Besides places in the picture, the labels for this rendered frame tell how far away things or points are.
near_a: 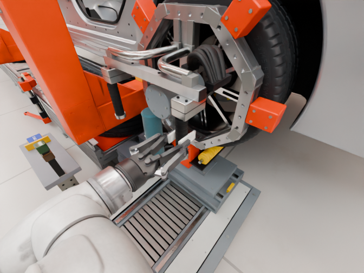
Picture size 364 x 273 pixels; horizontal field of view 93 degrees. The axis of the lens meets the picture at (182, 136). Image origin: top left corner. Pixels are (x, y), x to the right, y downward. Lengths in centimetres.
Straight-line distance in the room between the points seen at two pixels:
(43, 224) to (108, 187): 10
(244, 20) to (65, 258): 57
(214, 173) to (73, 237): 100
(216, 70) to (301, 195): 130
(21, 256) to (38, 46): 70
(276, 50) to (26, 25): 81
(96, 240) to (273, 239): 117
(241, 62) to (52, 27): 69
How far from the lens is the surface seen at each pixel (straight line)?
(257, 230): 133
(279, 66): 62
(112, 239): 28
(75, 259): 26
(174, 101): 44
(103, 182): 38
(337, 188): 181
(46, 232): 35
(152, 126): 79
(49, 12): 89
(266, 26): 62
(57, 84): 92
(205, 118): 85
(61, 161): 115
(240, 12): 55
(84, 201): 36
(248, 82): 56
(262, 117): 59
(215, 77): 47
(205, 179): 116
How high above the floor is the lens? 116
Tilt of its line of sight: 41 degrees down
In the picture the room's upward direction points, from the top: straight up
